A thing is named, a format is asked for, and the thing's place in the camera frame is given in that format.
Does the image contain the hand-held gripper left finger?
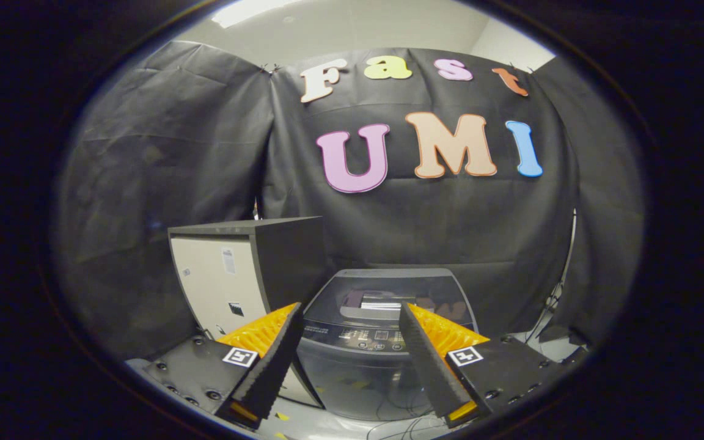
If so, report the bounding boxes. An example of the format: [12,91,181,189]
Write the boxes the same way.
[143,302,304,430]

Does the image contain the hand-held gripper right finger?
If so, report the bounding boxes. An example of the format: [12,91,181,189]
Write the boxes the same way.
[400,302,567,428]

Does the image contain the grey washing machine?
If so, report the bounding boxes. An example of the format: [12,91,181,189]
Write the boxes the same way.
[297,268,480,422]

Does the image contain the beige and grey cabinet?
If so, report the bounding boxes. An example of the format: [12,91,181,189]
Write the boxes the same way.
[167,216,328,409]

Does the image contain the black box on floor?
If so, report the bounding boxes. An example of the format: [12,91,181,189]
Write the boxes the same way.
[538,324,591,350]

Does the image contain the black backdrop cloth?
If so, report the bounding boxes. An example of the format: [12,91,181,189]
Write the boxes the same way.
[53,40,643,361]

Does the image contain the black light stand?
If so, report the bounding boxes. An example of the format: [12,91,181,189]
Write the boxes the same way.
[526,208,577,343]

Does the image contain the black floor cables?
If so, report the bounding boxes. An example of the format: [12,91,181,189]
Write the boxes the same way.
[364,408,450,440]

